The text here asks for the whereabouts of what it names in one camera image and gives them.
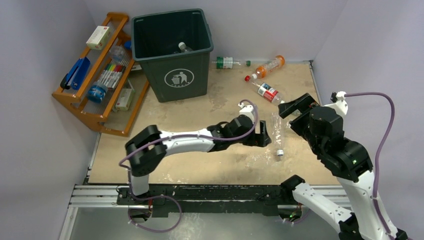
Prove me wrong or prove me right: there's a green white label bottle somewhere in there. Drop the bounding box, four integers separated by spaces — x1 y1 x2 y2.
211 56 251 70

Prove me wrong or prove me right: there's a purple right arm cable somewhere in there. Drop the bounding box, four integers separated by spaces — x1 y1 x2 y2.
344 92 396 236

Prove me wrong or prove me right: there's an orange drink bottle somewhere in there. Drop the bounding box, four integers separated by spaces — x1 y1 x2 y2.
244 55 286 82

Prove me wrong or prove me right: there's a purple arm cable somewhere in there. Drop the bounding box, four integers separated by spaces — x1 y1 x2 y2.
118 99 259 233
344 92 396 236

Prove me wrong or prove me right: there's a dark green label bottle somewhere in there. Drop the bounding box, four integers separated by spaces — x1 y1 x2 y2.
173 42 193 54

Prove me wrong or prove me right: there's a clear plastic cup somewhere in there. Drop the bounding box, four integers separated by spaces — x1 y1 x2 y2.
109 45 126 63

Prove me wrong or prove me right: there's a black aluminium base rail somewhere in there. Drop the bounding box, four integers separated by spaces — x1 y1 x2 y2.
67 183 352 220

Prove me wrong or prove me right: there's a coloured marker set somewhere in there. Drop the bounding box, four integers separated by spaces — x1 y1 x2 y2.
97 63 126 90

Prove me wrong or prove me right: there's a blue stapler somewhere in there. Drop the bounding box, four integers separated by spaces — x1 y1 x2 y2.
59 57 91 90

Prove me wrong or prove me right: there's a dark green trash bin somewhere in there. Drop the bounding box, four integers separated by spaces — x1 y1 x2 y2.
131 8 214 103

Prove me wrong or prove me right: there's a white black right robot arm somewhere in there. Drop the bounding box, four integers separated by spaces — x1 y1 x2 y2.
278 91 408 240

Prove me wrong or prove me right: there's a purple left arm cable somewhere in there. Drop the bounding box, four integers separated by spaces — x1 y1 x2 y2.
118 99 259 233

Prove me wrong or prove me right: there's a blue tape roll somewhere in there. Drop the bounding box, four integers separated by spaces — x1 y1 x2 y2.
87 81 108 104

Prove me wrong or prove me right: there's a crushed clear unlabelled bottle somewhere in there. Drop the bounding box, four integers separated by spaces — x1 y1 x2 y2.
271 112 285 158

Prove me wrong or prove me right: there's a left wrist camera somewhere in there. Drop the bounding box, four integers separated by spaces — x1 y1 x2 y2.
238 102 255 123

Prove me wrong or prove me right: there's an orange wooden shelf rack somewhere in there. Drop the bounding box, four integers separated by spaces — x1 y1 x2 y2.
52 12 150 137

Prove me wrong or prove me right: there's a green white staples box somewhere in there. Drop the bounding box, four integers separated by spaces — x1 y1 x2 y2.
115 88 136 111

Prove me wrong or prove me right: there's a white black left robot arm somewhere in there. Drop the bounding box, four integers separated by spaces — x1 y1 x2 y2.
124 114 272 205

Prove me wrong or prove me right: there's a red white label bottle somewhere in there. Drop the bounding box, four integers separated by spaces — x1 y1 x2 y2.
252 81 285 106

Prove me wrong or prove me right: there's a white red small box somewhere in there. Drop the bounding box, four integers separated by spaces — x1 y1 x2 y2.
86 25 111 50

